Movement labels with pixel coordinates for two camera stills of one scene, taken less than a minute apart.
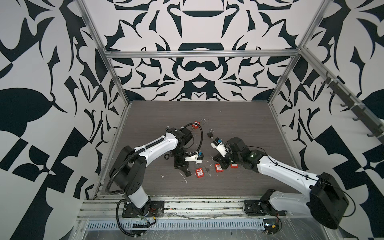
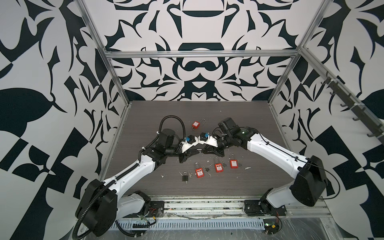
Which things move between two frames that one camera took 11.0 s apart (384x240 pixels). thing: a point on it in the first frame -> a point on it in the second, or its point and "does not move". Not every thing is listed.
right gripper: [220, 159] -> [214, 150]
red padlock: [196, 126] does not move
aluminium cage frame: [125, 53] does not move
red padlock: [218, 168] does not move
